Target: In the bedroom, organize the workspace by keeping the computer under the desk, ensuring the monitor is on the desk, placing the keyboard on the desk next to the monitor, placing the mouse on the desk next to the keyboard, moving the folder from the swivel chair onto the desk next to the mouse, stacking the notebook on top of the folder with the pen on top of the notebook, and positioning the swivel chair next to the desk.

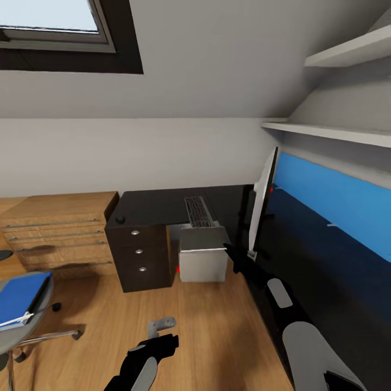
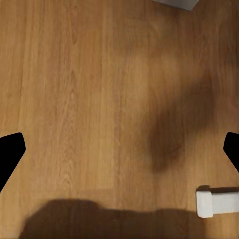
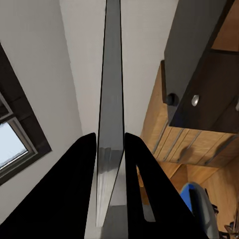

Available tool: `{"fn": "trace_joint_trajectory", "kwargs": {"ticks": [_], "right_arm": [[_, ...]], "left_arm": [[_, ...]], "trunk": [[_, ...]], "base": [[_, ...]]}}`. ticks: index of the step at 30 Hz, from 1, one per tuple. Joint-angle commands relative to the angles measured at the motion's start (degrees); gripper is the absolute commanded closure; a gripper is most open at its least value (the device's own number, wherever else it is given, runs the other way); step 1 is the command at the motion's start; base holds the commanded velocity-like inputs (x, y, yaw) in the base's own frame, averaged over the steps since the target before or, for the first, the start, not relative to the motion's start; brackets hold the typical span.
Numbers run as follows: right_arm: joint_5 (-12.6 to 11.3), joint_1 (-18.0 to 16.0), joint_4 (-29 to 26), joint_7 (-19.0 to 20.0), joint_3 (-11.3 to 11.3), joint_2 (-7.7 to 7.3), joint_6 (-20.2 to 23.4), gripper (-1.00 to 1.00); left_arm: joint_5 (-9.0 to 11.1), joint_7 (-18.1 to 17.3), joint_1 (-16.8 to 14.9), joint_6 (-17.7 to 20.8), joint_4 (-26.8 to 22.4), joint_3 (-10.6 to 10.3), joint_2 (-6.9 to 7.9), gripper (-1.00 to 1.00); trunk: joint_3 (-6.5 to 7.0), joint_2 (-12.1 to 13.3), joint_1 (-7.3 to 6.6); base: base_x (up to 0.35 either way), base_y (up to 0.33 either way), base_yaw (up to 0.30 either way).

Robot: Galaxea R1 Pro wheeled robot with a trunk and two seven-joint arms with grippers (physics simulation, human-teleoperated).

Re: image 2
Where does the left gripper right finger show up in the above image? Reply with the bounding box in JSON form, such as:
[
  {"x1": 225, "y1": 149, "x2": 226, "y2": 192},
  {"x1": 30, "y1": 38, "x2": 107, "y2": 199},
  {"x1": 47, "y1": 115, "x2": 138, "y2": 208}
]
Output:
[{"x1": 223, "y1": 132, "x2": 239, "y2": 173}]

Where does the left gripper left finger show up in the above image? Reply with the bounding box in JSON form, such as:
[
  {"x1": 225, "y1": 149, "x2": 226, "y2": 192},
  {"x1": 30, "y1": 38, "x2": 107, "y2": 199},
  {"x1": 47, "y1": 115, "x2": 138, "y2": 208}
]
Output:
[{"x1": 0, "y1": 132, "x2": 26, "y2": 192}]

